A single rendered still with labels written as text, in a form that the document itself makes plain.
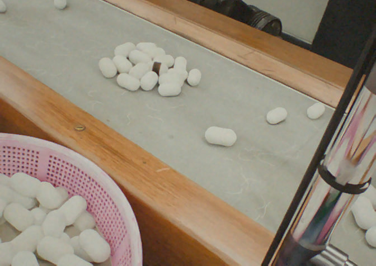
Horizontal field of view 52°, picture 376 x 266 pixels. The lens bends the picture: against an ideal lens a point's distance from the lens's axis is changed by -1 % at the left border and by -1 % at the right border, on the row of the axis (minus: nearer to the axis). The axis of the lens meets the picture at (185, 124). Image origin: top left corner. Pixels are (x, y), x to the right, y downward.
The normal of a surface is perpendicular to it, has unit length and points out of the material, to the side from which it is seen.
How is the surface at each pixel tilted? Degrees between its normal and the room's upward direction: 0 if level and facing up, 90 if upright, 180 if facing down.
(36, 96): 0
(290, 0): 89
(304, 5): 90
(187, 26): 45
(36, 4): 0
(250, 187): 0
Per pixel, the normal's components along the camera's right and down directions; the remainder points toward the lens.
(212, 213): 0.16, -0.80
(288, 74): -0.30, -0.29
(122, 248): -0.85, -0.22
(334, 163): -0.88, 0.15
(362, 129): -0.71, 0.32
